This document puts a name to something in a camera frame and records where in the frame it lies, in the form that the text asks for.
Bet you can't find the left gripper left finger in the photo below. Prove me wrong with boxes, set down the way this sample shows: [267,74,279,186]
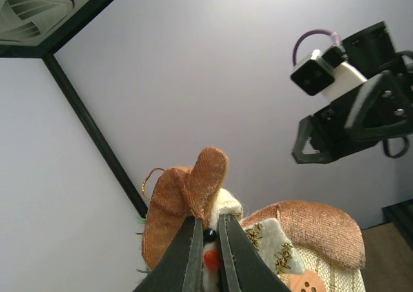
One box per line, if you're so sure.
[134,216,203,292]

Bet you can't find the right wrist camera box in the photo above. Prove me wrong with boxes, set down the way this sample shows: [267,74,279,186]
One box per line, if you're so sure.
[290,45,367,102]

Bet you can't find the black frame post left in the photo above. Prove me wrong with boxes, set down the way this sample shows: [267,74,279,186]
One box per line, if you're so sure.
[42,54,148,218]

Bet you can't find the small green christmas tree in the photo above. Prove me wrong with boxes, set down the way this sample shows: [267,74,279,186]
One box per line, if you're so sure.
[136,216,152,275]

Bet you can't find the white ceiling air conditioner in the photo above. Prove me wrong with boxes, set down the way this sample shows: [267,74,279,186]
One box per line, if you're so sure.
[1,0,89,47]

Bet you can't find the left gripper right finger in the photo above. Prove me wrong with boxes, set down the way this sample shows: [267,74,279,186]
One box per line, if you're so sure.
[217,214,290,292]

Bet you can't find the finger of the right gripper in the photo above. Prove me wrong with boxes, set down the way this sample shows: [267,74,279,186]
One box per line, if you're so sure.
[292,110,355,164]
[344,70,412,141]

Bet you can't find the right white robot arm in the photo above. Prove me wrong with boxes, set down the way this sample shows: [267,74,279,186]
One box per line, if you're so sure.
[290,22,412,164]

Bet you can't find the gingerbread figure ornament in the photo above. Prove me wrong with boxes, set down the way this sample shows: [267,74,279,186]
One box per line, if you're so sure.
[142,147,366,291]

